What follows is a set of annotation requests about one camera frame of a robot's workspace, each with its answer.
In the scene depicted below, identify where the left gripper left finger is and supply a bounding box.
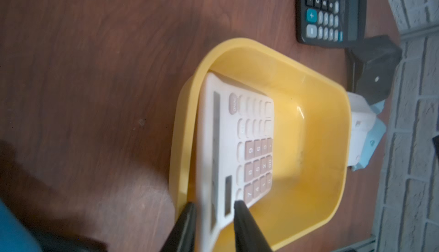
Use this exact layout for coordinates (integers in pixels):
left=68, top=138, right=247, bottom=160
left=160, top=202, right=197, bottom=252

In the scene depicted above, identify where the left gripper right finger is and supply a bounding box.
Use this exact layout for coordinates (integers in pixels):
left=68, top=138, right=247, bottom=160
left=234, top=201, right=272, bottom=252

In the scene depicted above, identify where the pink calculator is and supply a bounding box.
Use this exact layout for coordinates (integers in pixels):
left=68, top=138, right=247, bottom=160
left=195, top=72, right=274, bottom=252

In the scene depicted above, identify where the light blue calculator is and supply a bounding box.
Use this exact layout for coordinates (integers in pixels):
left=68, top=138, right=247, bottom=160
left=350, top=100, right=386, bottom=171

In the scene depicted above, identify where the white calculator face down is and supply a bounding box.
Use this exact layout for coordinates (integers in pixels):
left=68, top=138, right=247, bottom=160
left=347, top=92, right=376, bottom=167

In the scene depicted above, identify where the yellow plastic storage box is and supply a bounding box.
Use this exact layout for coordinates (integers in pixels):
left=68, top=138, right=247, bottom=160
left=169, top=38, right=352, bottom=252

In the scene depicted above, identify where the black calculator face down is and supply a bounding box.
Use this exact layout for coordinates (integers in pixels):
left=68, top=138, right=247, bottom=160
left=345, top=35, right=402, bottom=105

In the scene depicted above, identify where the black calculator face up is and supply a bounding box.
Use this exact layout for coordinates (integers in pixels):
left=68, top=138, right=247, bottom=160
left=296, top=0, right=367, bottom=48

